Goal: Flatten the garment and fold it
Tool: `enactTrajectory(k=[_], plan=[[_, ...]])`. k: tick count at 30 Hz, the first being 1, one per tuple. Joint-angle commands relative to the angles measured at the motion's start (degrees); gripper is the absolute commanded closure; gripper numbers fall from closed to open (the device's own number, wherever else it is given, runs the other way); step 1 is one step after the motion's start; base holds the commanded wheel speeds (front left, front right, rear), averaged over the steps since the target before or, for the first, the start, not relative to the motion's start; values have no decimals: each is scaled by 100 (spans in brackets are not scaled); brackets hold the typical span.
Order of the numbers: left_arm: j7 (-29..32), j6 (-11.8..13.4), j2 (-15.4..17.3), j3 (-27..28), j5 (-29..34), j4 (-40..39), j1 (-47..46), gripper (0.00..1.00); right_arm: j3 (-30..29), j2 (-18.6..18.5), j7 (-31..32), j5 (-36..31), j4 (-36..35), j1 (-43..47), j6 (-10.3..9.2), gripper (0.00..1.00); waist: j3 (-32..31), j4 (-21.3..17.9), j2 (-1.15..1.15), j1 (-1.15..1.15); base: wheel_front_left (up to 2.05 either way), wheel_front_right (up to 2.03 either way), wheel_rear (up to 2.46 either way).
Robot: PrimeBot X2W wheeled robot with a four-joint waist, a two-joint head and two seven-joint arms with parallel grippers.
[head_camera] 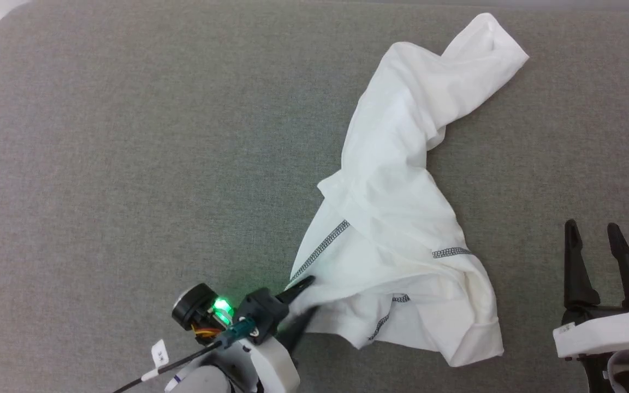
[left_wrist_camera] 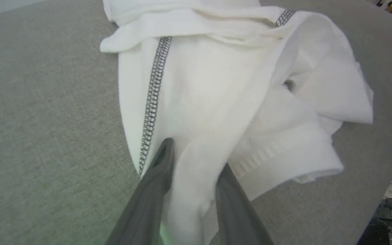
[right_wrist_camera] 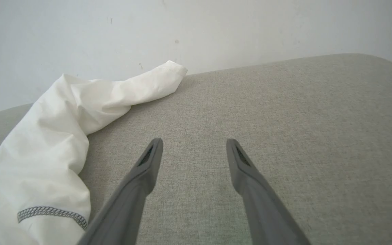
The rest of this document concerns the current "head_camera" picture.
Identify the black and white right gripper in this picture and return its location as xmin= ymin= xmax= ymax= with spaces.
xmin=553 ymin=219 xmax=629 ymax=361

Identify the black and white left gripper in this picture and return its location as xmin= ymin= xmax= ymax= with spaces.
xmin=232 ymin=275 xmax=321 ymax=393

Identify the white garment with black stitching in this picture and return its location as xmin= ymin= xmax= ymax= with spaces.
xmin=284 ymin=13 xmax=530 ymax=367

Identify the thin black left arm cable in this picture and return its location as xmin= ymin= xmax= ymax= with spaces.
xmin=111 ymin=340 xmax=223 ymax=393

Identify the white cable tag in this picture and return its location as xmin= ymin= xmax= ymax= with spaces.
xmin=151 ymin=339 xmax=169 ymax=367

